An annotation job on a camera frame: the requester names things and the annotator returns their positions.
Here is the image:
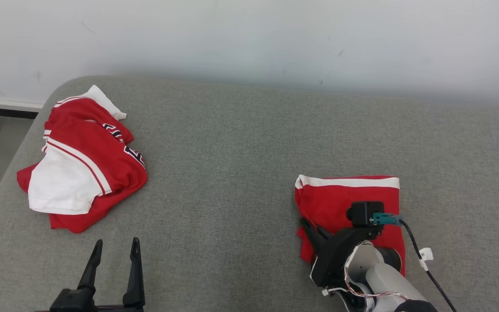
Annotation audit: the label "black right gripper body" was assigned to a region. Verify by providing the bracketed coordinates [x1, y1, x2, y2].
[310, 227, 383, 288]

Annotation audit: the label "thin red white wires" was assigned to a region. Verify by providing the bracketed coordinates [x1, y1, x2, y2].
[321, 277, 409, 304]

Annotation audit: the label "red shorts with white trim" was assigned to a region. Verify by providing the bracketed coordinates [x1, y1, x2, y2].
[294, 174, 406, 276]

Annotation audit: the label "white cable clip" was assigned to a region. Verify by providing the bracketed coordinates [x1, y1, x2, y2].
[418, 247, 434, 272]

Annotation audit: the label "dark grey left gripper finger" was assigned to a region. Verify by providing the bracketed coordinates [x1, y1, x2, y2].
[123, 237, 146, 307]
[78, 239, 104, 291]

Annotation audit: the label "red Bulls 23 jersey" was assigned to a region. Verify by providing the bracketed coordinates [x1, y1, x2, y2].
[16, 84, 148, 234]

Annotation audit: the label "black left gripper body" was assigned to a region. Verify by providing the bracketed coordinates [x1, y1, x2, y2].
[37, 288, 145, 312]

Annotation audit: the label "black wall baseboard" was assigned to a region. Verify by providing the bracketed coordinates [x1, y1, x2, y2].
[0, 96, 44, 120]

